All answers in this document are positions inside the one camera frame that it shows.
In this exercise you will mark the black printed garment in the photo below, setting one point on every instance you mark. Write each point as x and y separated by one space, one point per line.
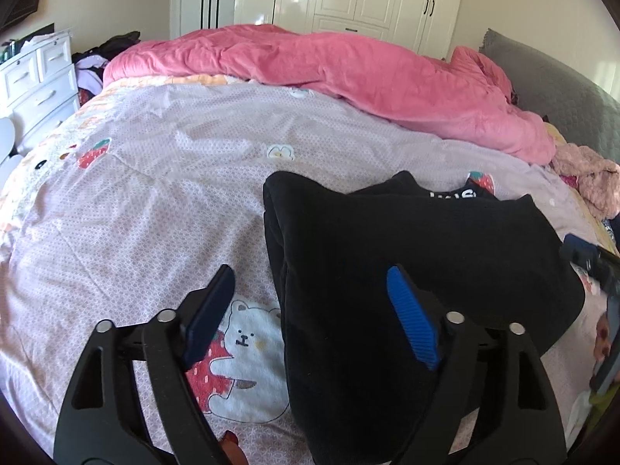
387 232

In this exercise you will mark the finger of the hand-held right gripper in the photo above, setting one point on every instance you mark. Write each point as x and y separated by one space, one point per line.
581 252

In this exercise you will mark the pink duvet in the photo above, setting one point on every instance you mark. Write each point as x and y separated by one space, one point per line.
339 72

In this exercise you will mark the white rounded chair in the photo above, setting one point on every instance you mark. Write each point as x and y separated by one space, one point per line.
9 145

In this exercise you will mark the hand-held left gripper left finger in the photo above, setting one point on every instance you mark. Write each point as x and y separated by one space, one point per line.
210 317

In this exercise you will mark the white door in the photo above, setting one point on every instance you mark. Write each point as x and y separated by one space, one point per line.
191 5

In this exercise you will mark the purple cartoon print bed sheet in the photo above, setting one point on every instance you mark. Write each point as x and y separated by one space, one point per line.
145 179

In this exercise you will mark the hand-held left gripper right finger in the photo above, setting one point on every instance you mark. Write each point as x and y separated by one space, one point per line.
411 319

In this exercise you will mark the yellow blanket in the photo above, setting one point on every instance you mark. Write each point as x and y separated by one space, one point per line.
554 133

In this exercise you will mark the pink fluffy garment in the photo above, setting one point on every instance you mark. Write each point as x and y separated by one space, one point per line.
591 174

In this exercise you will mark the pile of dark clothes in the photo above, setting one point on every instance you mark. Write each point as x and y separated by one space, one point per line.
106 48

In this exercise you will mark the white papers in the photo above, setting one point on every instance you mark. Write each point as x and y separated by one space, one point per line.
46 38

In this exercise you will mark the dark blue cloth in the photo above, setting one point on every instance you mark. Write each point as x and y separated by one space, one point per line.
614 232

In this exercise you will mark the white dresser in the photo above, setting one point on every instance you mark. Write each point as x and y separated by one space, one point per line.
38 87

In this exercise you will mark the grey padded headboard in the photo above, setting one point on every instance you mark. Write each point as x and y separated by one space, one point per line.
557 82

